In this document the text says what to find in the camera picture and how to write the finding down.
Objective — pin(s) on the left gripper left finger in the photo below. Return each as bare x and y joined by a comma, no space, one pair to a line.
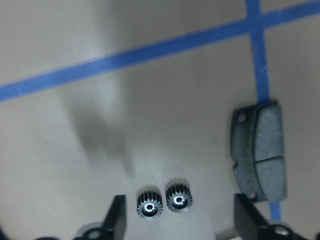
112,228

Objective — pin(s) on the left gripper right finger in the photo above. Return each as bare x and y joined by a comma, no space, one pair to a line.
251,225

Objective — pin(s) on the small black bearing gear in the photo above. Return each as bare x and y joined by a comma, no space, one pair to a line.
178,196
149,203

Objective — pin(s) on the black brake pad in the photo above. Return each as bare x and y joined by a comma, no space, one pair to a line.
257,148

